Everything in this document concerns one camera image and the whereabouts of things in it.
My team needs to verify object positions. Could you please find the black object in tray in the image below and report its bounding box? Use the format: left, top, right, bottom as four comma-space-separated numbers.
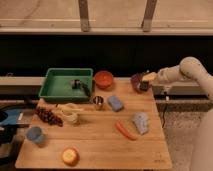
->
71, 79, 91, 97

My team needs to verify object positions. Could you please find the orange bowl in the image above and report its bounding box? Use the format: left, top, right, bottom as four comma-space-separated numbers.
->
94, 71, 114, 89

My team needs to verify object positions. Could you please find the small metal cup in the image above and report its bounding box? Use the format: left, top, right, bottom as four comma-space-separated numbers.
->
93, 96, 104, 110

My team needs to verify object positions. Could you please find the blue black machine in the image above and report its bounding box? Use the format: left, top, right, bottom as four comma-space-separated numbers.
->
0, 105, 35, 166

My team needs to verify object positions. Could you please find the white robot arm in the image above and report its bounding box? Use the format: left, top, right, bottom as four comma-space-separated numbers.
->
142, 57, 213, 171

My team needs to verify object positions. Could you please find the cream white toy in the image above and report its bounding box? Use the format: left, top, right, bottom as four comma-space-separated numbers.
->
56, 103, 83, 124

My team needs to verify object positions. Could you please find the yellow red apple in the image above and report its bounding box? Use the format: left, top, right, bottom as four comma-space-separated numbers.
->
62, 148, 79, 166

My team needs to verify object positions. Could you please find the blue sponge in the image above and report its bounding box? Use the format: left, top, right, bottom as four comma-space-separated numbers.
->
107, 96, 124, 112

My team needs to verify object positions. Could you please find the purple bowl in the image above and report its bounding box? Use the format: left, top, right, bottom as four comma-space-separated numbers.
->
130, 73, 146, 93

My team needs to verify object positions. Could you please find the orange carrot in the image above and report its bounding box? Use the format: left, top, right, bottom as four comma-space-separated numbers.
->
115, 121, 137, 141

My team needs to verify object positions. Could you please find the black eraser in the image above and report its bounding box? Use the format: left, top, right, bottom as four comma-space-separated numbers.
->
140, 81, 149, 91

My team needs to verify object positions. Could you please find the light blue cloth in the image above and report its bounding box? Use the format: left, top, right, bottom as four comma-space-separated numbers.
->
132, 112, 149, 135

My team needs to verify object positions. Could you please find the blue plastic cup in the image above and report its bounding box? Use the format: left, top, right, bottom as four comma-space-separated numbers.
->
26, 126, 44, 144

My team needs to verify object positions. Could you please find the green plastic tray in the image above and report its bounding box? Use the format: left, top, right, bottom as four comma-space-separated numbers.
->
39, 68, 93, 103

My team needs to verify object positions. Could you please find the bunch of dark grapes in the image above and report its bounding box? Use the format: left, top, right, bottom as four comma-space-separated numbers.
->
35, 107, 63, 127

